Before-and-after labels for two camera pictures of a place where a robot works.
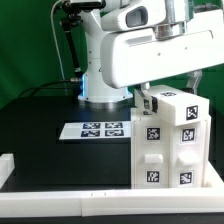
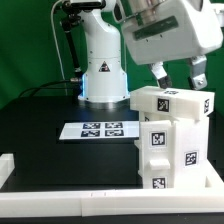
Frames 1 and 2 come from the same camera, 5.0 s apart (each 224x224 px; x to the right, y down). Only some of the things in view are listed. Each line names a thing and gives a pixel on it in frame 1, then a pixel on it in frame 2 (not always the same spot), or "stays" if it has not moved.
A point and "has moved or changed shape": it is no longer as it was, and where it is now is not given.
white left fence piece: (7, 166) stays
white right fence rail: (213, 179) stays
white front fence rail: (112, 203) stays
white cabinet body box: (165, 156) has moved or changed shape
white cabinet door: (188, 155) to (156, 154)
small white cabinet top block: (188, 106) has moved or changed shape
